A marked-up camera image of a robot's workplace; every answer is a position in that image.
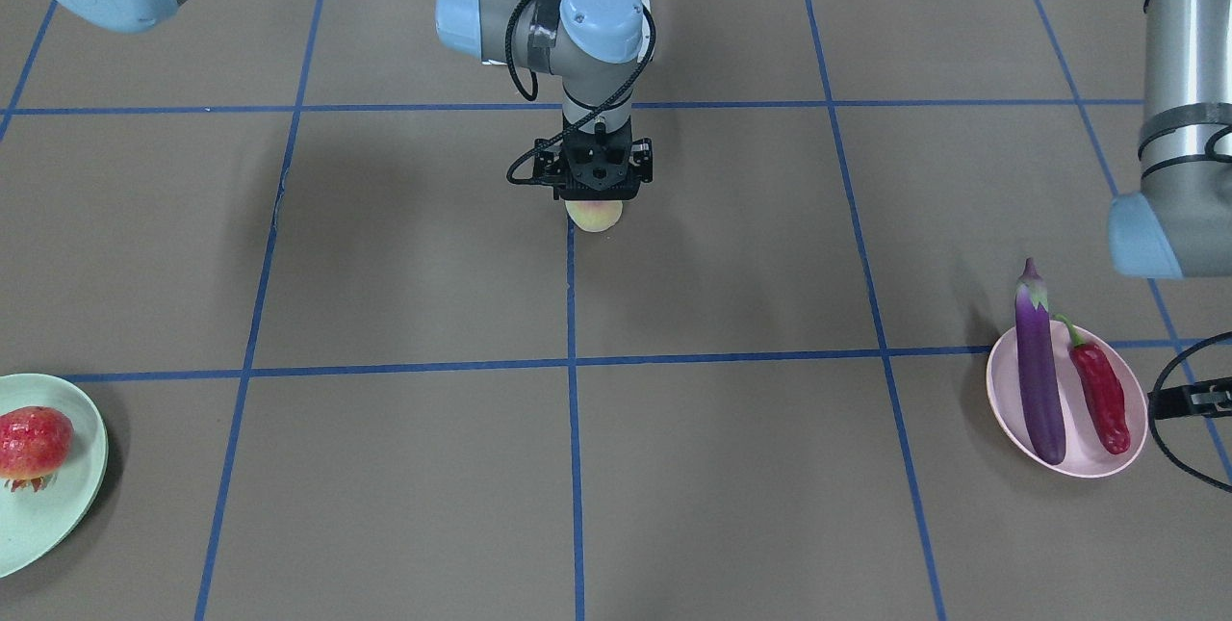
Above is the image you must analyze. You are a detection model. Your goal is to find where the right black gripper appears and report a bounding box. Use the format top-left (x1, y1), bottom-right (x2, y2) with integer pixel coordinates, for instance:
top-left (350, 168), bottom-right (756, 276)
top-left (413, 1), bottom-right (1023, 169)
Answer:
top-left (535, 121), bottom-right (653, 201)

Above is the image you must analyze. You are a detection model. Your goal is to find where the peach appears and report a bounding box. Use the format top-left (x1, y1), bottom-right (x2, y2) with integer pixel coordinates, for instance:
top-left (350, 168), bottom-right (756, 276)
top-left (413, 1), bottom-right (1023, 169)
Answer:
top-left (564, 200), bottom-right (625, 232)

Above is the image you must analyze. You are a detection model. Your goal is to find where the purple eggplant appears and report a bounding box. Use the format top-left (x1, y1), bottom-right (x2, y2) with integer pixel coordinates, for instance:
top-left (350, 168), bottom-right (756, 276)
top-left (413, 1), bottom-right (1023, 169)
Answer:
top-left (1014, 258), bottom-right (1066, 466)

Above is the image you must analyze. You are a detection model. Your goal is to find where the red chili pepper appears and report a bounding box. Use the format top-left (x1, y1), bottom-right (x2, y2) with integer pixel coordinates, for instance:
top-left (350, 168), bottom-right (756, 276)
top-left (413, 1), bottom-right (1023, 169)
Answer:
top-left (1053, 314), bottom-right (1132, 455)

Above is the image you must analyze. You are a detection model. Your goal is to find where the red pomegranate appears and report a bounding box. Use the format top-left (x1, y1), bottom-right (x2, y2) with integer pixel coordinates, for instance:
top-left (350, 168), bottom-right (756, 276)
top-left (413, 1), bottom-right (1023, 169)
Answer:
top-left (1, 405), bottom-right (74, 493)

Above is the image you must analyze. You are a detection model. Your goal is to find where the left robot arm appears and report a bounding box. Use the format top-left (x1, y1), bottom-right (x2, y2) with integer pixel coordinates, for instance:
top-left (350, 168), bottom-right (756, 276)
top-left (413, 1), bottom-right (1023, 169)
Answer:
top-left (1108, 0), bottom-right (1231, 280)

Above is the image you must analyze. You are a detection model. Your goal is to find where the brown table mat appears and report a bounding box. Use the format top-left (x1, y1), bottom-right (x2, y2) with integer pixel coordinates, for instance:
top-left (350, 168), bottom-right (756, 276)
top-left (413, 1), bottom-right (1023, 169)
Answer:
top-left (2, 0), bottom-right (1230, 620)

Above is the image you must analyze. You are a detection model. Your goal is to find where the pink plate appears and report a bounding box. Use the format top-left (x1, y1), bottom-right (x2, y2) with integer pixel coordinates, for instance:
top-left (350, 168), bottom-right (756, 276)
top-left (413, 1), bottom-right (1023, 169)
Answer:
top-left (986, 320), bottom-right (1148, 479)

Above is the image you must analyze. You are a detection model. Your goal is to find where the green plate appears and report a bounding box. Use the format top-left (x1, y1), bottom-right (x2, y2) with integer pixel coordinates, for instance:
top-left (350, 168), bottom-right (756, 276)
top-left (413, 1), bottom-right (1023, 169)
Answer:
top-left (1, 373), bottom-right (110, 577)

